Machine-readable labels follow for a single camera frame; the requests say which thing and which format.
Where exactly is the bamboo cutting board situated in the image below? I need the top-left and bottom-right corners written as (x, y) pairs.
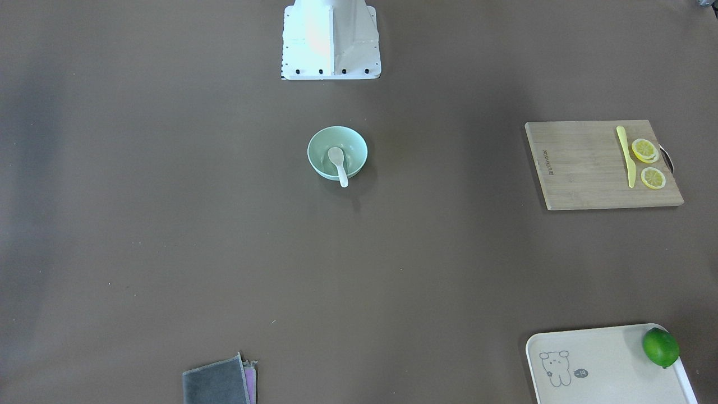
top-left (524, 120), bottom-right (684, 210)

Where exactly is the green lime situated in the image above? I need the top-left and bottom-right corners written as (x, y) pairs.
top-left (642, 327), bottom-right (680, 369)

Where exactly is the upper lemon slice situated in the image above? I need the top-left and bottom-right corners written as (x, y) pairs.
top-left (631, 138), bottom-right (657, 163)

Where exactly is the grey folded cloth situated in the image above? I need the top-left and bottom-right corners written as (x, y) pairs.
top-left (182, 353), bottom-right (249, 403)

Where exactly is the lower lemon slice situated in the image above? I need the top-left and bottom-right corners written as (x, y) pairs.
top-left (641, 167), bottom-right (666, 190)

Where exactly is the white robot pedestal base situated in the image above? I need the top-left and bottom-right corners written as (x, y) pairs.
top-left (280, 1), bottom-right (382, 80)

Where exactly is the pink cloth under grey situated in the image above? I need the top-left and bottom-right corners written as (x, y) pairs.
top-left (243, 361), bottom-right (258, 404)

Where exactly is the yellow plastic knife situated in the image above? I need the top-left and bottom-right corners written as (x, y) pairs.
top-left (616, 126), bottom-right (636, 189)

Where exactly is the light green bowl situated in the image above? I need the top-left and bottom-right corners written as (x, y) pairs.
top-left (307, 126), bottom-right (369, 181)

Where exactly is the white ceramic spoon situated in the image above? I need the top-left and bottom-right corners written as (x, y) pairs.
top-left (328, 146), bottom-right (348, 187)

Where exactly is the cream rabbit tray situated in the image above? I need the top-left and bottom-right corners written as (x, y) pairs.
top-left (526, 324), bottom-right (697, 403)

